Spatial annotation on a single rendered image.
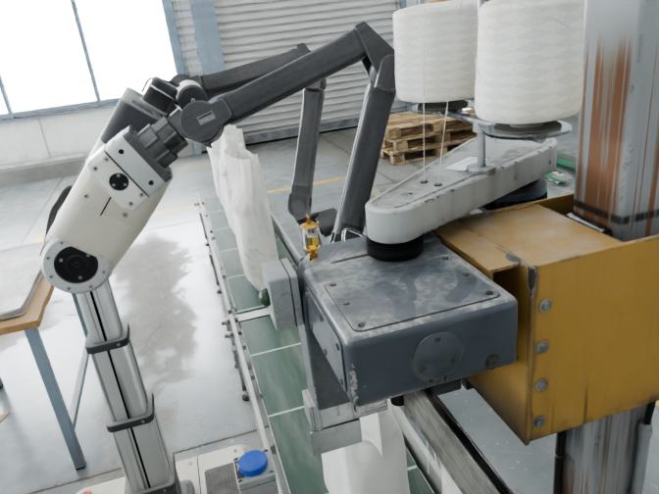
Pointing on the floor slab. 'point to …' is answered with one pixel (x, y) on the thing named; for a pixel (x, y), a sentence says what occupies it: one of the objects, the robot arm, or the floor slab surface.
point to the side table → (30, 321)
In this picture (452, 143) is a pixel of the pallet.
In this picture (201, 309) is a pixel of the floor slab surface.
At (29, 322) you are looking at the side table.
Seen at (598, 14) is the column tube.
